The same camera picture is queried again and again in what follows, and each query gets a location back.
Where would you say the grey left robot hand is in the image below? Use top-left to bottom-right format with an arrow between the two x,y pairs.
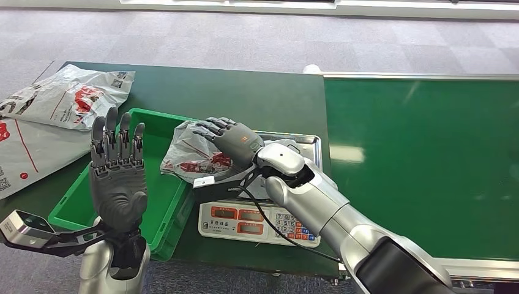
88,106 -> 149,234

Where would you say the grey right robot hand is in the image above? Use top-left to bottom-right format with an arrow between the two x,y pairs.
191,116 -> 266,172

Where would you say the grey red-print package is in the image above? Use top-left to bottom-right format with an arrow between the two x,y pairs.
159,120 -> 235,184

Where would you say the green conveyor belt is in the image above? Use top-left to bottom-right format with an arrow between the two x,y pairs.
321,72 -> 519,282

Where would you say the green plastic crate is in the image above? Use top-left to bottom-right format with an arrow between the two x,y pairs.
48,107 -> 196,263

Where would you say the white electronic weighing scale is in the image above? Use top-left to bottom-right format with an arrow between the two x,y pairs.
197,130 -> 324,249

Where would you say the large white mailer bag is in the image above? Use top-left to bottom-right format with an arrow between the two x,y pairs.
0,118 -> 93,201

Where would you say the flat white red-print mailer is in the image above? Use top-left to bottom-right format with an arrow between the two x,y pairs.
0,63 -> 136,132

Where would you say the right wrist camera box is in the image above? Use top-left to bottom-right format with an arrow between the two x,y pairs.
192,167 -> 263,205

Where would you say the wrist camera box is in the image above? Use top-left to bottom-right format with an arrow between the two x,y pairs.
0,209 -> 110,258
192,167 -> 263,205

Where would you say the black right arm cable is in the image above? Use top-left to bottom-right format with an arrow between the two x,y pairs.
238,185 -> 342,265

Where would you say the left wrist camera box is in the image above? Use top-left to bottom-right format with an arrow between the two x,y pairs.
0,209 -> 110,258

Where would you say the white wall ledge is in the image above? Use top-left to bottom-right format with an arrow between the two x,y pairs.
0,0 -> 519,21

